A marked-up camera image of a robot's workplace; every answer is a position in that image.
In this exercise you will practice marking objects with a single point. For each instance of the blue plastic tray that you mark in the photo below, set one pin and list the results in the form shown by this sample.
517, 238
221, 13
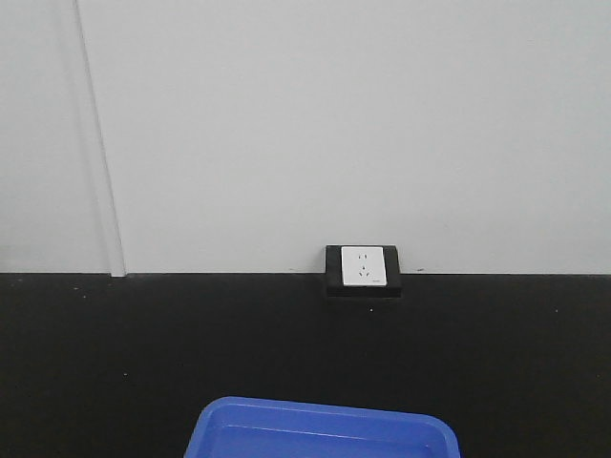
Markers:
250, 427

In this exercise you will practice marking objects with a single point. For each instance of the white socket in black box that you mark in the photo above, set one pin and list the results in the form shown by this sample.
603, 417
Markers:
362, 272

